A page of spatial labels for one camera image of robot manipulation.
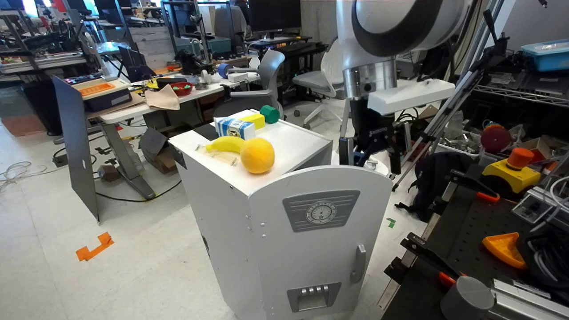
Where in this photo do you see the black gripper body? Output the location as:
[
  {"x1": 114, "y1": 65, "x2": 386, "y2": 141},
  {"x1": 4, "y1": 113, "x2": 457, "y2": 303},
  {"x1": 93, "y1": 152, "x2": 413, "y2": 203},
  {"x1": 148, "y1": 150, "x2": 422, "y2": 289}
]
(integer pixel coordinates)
[{"x1": 347, "y1": 97, "x2": 401, "y2": 152}]

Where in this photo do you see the white toy fridge door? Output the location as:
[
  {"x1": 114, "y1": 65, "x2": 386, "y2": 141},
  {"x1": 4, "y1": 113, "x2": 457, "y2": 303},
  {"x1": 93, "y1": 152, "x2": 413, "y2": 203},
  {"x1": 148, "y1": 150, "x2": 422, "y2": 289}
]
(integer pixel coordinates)
[{"x1": 248, "y1": 164, "x2": 395, "y2": 320}]

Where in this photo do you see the white toy stove unit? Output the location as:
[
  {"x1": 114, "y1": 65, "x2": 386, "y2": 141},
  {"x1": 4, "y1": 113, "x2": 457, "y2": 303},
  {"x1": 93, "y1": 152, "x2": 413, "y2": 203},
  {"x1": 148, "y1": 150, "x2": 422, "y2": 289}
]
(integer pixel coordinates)
[{"x1": 361, "y1": 150, "x2": 395, "y2": 178}]

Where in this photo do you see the black backpack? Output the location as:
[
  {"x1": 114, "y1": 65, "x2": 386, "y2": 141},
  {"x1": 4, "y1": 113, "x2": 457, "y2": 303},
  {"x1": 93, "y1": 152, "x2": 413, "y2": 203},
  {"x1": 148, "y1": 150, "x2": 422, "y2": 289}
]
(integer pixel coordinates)
[{"x1": 395, "y1": 152, "x2": 473, "y2": 225}]

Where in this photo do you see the white office chair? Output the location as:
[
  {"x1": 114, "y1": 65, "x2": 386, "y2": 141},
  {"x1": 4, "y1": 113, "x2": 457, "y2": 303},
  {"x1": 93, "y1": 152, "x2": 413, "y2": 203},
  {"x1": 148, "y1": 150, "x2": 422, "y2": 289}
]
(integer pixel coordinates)
[{"x1": 292, "y1": 38, "x2": 349, "y2": 130}]

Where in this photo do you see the grey tripod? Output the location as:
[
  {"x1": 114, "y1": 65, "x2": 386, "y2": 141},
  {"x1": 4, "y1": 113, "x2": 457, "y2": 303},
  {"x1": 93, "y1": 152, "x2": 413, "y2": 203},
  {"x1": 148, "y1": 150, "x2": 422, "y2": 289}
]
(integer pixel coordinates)
[{"x1": 390, "y1": 0, "x2": 509, "y2": 193}]

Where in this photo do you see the red ball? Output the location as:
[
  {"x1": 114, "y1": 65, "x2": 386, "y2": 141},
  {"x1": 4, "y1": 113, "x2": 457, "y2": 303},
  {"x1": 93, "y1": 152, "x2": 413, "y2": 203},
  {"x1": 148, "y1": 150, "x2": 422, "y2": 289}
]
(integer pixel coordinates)
[{"x1": 479, "y1": 122, "x2": 516, "y2": 155}]

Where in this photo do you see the orange toy fruit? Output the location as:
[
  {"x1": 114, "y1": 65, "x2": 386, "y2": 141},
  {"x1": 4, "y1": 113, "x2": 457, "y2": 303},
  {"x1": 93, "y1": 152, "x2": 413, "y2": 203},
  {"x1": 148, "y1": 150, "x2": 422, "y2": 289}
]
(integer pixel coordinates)
[{"x1": 239, "y1": 138, "x2": 278, "y2": 177}]

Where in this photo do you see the yellow toy block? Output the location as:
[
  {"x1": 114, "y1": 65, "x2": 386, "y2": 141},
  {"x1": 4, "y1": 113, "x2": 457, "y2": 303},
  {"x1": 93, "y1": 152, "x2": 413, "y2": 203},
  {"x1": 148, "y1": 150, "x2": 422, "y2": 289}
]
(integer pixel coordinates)
[{"x1": 240, "y1": 113, "x2": 267, "y2": 132}]

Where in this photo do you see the grey office chair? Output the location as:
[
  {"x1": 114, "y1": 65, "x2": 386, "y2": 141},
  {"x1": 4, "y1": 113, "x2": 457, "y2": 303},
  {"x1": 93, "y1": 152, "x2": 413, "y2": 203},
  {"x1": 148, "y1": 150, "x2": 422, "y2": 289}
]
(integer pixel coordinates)
[{"x1": 226, "y1": 49, "x2": 289, "y2": 116}]

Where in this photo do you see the yellow emergency stop button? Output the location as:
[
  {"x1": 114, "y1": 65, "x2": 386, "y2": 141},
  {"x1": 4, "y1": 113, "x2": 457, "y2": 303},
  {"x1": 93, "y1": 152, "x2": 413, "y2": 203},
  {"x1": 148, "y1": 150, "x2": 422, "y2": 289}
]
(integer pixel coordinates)
[{"x1": 481, "y1": 146, "x2": 545, "y2": 196}]

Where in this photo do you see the blue white milk carton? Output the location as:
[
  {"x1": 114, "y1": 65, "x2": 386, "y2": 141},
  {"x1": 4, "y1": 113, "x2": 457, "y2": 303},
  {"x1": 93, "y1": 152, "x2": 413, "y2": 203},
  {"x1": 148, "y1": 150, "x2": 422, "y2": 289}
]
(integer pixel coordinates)
[{"x1": 214, "y1": 116, "x2": 258, "y2": 143}]

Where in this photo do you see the yellow toy banana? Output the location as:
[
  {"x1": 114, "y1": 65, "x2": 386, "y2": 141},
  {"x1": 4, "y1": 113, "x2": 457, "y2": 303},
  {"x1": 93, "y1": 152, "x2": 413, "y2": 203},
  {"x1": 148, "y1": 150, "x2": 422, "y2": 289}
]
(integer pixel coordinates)
[{"x1": 205, "y1": 136, "x2": 248, "y2": 157}]

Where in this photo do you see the orange triangular plastic part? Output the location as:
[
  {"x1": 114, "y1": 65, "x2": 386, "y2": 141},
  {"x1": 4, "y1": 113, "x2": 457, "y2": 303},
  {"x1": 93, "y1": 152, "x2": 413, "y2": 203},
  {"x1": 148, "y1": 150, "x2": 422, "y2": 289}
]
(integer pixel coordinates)
[{"x1": 481, "y1": 232, "x2": 529, "y2": 273}]

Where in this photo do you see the computer monitor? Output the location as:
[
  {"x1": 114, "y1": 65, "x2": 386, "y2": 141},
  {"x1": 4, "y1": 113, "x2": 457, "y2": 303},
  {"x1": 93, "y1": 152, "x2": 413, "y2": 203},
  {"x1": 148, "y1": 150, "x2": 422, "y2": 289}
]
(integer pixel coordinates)
[{"x1": 248, "y1": 0, "x2": 305, "y2": 34}]

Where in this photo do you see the clear plastic box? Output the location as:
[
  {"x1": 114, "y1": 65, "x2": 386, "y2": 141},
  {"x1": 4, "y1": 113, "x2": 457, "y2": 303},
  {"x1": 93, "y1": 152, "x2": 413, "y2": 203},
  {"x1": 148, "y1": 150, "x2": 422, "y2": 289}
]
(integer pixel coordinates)
[{"x1": 511, "y1": 187, "x2": 561, "y2": 226}]

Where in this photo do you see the white toy fridge cabinet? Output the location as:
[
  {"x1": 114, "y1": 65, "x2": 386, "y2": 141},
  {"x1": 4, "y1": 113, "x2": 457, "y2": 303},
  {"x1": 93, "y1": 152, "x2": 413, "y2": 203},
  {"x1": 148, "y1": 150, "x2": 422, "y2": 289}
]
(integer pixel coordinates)
[{"x1": 168, "y1": 118, "x2": 335, "y2": 320}]

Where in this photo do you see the grey cylinder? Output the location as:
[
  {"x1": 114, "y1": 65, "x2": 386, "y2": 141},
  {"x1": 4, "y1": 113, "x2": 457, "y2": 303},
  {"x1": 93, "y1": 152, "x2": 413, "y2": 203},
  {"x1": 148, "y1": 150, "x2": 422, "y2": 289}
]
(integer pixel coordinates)
[{"x1": 438, "y1": 274, "x2": 497, "y2": 320}]

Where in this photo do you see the blue plastic container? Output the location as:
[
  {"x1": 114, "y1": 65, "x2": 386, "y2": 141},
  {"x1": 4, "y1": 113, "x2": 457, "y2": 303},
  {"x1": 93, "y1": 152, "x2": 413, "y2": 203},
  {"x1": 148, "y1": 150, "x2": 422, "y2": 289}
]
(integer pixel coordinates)
[{"x1": 520, "y1": 40, "x2": 569, "y2": 75}]

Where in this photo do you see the red bowl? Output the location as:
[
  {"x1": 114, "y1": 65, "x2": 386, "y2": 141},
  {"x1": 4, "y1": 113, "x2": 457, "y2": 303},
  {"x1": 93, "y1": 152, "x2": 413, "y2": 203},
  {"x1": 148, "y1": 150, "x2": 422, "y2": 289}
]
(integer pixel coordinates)
[{"x1": 169, "y1": 79, "x2": 196, "y2": 98}]

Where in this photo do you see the aluminium extrusion bar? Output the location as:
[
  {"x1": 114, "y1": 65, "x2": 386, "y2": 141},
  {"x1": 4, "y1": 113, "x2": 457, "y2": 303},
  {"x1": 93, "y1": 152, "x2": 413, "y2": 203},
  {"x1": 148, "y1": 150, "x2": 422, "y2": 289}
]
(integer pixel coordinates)
[{"x1": 489, "y1": 278, "x2": 569, "y2": 320}]

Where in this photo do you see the tan paper sheet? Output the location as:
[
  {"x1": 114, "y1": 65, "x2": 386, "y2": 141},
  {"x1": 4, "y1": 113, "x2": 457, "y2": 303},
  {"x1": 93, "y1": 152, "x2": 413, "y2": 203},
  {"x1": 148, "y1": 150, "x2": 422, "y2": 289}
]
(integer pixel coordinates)
[{"x1": 144, "y1": 82, "x2": 182, "y2": 114}]

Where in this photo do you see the white desk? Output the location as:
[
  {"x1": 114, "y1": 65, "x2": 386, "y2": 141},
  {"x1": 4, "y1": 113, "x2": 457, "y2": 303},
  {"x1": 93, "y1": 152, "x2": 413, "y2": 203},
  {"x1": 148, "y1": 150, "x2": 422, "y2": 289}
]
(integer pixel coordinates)
[{"x1": 95, "y1": 81, "x2": 230, "y2": 202}]

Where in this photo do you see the black box with orange lid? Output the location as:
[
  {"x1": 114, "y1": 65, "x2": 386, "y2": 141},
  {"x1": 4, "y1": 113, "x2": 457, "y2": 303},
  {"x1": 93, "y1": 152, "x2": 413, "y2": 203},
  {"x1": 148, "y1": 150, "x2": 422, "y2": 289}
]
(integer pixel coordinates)
[{"x1": 72, "y1": 77, "x2": 134, "y2": 116}]

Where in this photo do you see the dark grey panel board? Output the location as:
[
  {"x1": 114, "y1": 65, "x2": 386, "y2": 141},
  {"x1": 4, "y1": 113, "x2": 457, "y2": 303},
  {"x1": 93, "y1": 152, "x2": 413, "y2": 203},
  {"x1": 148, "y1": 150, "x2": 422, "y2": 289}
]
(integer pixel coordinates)
[{"x1": 50, "y1": 75, "x2": 102, "y2": 223}]

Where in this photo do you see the orange floor marker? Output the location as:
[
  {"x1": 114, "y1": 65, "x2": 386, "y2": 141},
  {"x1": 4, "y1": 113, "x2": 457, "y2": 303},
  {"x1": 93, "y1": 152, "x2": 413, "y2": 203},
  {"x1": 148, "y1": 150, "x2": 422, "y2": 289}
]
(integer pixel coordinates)
[{"x1": 75, "y1": 232, "x2": 116, "y2": 264}]

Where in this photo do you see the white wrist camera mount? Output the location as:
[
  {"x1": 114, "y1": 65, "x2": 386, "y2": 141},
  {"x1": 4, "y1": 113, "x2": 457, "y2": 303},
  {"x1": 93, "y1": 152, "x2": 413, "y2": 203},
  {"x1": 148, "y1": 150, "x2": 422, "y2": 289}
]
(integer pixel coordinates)
[{"x1": 367, "y1": 79, "x2": 457, "y2": 118}]

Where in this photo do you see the black clamp with red handle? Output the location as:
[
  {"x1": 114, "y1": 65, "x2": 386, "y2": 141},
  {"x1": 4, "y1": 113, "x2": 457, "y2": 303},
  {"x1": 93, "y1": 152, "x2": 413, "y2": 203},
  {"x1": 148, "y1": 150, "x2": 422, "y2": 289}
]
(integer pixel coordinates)
[
  {"x1": 401, "y1": 232, "x2": 459, "y2": 290},
  {"x1": 449, "y1": 170, "x2": 504, "y2": 207}
]

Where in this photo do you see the black coiled cable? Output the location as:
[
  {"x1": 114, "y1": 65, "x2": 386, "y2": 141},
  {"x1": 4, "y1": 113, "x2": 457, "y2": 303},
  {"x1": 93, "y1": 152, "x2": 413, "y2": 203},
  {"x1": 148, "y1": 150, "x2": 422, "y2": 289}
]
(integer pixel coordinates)
[{"x1": 520, "y1": 230, "x2": 569, "y2": 290}]

